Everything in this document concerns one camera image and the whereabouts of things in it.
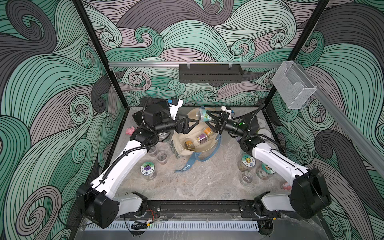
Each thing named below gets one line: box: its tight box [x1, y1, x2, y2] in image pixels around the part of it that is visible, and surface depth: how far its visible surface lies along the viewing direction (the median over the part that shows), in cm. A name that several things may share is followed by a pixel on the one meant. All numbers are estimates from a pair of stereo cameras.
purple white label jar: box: [197, 133, 209, 144], surface depth 97 cm
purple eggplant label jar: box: [140, 161, 156, 181], surface depth 81 cm
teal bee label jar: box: [196, 108, 212, 122], surface depth 67 cm
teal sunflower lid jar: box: [237, 151, 256, 172], surface depth 83 cm
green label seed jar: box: [257, 117, 267, 129], surface depth 100 cm
